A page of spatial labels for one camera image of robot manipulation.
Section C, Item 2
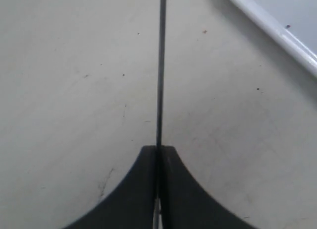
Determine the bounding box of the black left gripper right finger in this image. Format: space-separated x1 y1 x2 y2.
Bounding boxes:
158 146 253 229

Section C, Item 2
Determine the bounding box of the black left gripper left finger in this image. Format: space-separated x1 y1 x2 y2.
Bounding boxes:
67 146 156 229

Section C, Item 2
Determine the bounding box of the thin metal skewer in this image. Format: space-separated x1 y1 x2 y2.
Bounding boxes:
156 0 167 148

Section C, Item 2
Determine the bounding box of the white rectangular plastic tray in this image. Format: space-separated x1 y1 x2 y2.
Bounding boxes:
230 0 317 75

